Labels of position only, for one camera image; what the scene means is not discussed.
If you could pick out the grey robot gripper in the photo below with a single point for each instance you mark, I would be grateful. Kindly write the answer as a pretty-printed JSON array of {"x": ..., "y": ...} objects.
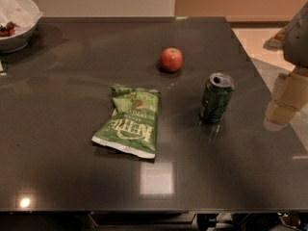
[{"x": 296, "y": 38}]

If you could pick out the green soda can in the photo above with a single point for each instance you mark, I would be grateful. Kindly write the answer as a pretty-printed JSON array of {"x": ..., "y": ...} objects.
[{"x": 216, "y": 96}]

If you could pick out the red apple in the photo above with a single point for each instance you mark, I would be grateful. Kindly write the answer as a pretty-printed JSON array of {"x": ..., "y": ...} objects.
[{"x": 171, "y": 59}]

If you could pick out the green kettle chips bag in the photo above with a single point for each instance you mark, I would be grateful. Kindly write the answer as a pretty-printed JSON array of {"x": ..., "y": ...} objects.
[{"x": 133, "y": 126}]

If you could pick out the white bowl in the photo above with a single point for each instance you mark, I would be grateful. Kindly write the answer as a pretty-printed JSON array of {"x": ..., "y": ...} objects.
[{"x": 18, "y": 40}]

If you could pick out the red strawberries in bowl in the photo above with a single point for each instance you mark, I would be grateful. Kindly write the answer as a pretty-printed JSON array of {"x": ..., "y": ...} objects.
[{"x": 8, "y": 30}]

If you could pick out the white paper napkin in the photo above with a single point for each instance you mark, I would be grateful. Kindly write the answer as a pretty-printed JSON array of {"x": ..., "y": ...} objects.
[{"x": 24, "y": 13}]

